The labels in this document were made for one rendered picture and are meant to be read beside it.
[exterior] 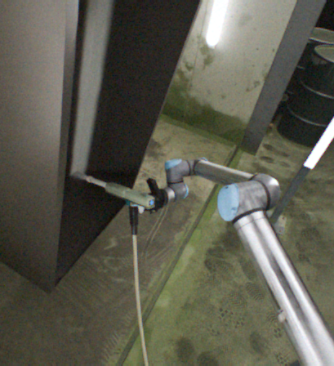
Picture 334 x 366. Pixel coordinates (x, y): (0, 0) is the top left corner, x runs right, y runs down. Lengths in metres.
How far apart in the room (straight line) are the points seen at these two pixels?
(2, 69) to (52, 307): 1.38
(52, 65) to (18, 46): 0.07
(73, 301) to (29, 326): 0.22
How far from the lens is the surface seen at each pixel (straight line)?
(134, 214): 1.28
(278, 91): 2.70
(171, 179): 1.44
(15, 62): 0.57
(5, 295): 1.86
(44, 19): 0.49
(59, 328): 1.72
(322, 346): 0.91
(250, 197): 0.94
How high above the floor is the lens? 1.64
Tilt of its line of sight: 43 degrees down
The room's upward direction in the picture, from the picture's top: 10 degrees clockwise
